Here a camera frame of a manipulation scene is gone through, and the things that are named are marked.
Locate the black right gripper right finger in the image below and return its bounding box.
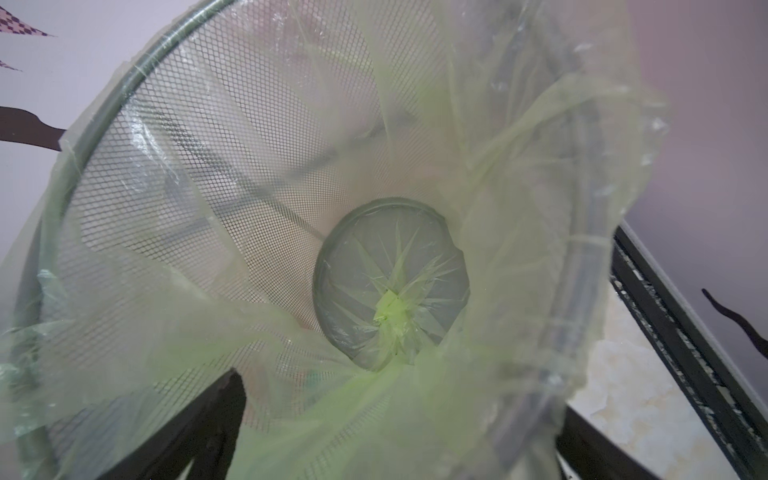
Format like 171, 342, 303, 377
556, 406, 659, 480

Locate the black frame rail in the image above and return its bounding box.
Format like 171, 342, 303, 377
611, 227, 767, 479

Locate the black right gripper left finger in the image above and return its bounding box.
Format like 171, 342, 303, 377
101, 369, 246, 479

